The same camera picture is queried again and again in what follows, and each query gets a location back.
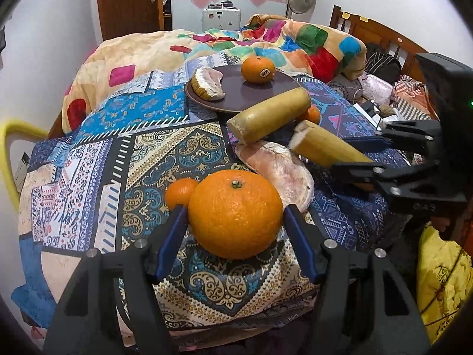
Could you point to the orange with sticker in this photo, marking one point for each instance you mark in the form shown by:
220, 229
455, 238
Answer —
258, 68

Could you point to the wooden bed headboard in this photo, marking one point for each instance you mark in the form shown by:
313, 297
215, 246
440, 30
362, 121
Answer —
373, 29

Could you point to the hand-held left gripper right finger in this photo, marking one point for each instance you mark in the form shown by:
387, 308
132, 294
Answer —
298, 238

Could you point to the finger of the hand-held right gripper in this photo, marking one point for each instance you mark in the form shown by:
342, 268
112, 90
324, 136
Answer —
354, 171
369, 142

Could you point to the yellow chair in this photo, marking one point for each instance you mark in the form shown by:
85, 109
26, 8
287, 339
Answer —
14, 144

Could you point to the white appliance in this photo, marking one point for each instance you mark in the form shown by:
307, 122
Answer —
221, 17

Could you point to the brown wooden door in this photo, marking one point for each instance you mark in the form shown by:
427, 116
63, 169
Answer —
127, 3

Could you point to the yellow printed bag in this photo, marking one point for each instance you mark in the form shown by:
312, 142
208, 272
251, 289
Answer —
443, 284

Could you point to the black striped bag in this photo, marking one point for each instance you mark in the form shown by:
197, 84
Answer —
382, 63

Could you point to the colourful patchwork blanket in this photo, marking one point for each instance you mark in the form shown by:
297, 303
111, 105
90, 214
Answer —
147, 55

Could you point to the brown round plate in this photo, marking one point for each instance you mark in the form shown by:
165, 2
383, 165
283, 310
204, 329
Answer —
251, 88

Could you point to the large orange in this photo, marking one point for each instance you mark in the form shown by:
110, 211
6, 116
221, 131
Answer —
235, 214

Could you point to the small tangerine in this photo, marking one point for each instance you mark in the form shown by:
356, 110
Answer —
178, 193
310, 114

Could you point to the patterned tablecloth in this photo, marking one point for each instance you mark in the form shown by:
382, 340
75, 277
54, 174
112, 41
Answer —
147, 162

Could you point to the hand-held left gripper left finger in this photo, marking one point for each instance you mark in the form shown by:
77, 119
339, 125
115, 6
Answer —
173, 237

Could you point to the striped cloth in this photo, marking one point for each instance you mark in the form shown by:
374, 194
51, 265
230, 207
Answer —
414, 100

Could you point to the pomelo wedge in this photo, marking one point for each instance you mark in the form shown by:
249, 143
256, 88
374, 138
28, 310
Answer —
207, 85

